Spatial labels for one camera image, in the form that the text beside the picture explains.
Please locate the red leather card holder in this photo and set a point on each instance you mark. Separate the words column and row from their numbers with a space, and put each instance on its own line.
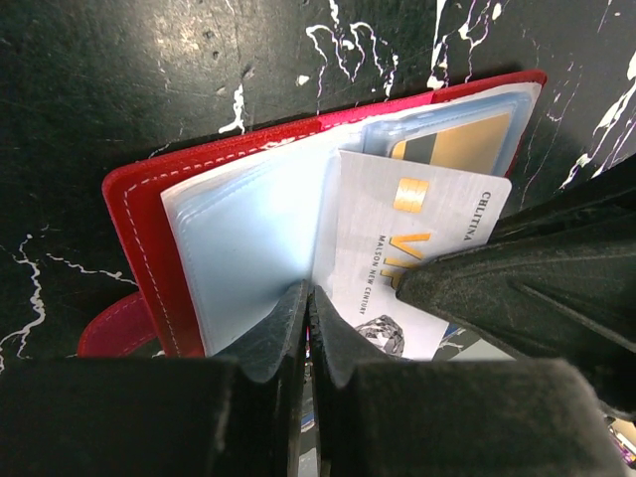
column 215, row 234

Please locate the gold magnetic stripe card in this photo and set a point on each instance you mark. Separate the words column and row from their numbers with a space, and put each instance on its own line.
column 472, row 146

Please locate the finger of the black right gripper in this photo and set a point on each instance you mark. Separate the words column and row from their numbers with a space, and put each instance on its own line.
column 567, row 295
column 608, row 196

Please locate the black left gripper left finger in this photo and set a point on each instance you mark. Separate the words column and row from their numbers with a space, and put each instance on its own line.
column 235, row 414

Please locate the white VIP chip card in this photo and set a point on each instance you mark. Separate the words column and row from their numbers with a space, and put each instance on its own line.
column 392, row 217

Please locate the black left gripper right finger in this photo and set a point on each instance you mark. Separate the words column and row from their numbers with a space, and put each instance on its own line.
column 381, row 416

